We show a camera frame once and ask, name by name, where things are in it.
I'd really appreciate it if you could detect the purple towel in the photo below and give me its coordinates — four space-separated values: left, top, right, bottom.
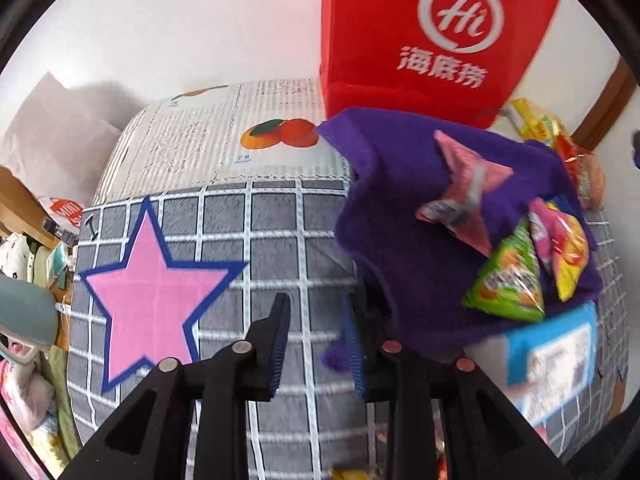
318 108 582 358

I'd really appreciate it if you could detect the green snack packet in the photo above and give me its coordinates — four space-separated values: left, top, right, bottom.
462 217 544 323

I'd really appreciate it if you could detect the newspaper print fruit sheet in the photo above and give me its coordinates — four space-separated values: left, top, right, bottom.
93 78 350 204

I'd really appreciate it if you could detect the light blue kettle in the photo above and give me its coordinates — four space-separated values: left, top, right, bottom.
0 275 58 366

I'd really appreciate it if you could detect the pink yellow fries packet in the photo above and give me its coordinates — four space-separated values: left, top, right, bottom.
528 197 589 302

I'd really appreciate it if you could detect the pink bow-shaped snack packet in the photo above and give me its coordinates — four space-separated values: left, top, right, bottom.
416 130 514 257

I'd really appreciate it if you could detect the white Miniso paper bag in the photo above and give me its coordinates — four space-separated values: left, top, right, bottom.
1 74 120 234

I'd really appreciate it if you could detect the brown wooden door frame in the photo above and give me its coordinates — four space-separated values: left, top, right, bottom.
572 58 637 151

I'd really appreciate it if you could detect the pink star mat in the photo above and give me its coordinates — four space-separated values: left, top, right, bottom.
79 197 247 392

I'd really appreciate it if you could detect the grey checkered bed sheet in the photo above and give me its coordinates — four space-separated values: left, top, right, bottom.
66 180 628 479

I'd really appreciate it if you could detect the red paper shopping bag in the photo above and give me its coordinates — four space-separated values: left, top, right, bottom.
320 0 559 129

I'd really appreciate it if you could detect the blue tissue box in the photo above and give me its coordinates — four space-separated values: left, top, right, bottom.
465 301 598 426

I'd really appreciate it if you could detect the orange chips bag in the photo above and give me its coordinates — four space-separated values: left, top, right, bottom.
554 133 605 210

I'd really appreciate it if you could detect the yellow chips bag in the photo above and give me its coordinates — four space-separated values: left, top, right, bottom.
503 98 566 148

